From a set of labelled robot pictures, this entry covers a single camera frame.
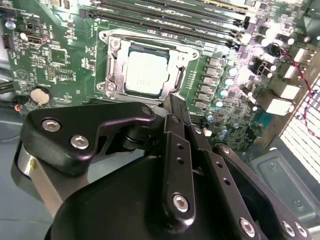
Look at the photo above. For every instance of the metal socket cover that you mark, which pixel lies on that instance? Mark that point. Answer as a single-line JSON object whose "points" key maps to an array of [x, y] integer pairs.
{"points": [[117, 66]]}

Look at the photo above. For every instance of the thin metal locking lever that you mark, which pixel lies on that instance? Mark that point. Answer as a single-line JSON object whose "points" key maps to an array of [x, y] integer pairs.
{"points": [[182, 77]]}

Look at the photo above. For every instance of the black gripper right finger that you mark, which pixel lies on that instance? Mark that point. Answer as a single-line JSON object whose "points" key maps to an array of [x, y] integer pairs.
{"points": [[221, 173]]}

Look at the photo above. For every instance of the silver CPU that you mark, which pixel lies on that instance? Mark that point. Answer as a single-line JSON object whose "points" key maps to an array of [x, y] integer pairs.
{"points": [[146, 72]]}

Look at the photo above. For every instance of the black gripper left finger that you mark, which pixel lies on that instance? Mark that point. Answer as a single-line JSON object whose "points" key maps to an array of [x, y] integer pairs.
{"points": [[75, 118]]}

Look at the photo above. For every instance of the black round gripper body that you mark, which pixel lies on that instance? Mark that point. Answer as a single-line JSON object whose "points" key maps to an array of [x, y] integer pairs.
{"points": [[112, 205]]}

